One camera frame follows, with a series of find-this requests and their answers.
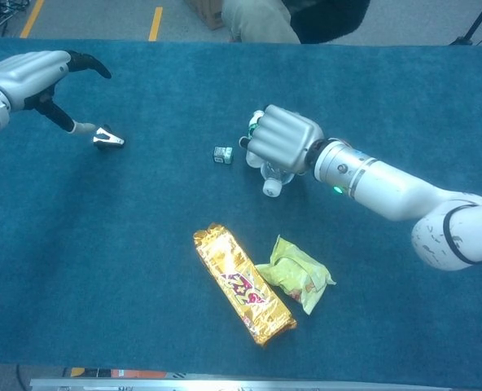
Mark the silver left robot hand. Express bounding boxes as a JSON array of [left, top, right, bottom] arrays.
[[0, 50, 112, 134]]

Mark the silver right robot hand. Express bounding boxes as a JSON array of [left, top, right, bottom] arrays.
[[239, 104, 326, 177]]

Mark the small white green-label milk bottle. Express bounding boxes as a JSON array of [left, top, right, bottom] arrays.
[[245, 109, 266, 169]]

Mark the clear plastic water bottle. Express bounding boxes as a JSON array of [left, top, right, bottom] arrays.
[[261, 160, 296, 199]]

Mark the black metal staple remover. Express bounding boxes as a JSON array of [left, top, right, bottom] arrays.
[[93, 124, 125, 151]]

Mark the yellow crinkled snack bag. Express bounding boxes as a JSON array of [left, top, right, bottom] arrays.
[[254, 235, 336, 315]]

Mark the long golden yellow biscuit pack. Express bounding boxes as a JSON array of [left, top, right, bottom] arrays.
[[193, 222, 298, 347]]

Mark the yellow floor tape strip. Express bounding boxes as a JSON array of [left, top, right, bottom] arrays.
[[148, 7, 164, 42], [20, 0, 46, 39]]

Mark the person in beige trousers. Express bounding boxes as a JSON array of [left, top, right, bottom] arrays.
[[222, 0, 371, 45]]

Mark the blue felt table cloth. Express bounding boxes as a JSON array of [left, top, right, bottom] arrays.
[[0, 36, 482, 390]]

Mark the black tripod stand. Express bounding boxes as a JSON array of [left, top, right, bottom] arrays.
[[448, 0, 482, 46]]

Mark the orange black strip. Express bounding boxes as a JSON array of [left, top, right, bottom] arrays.
[[85, 367, 173, 380]]

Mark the aluminium frame rail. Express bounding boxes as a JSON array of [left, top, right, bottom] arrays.
[[29, 377, 441, 391]]

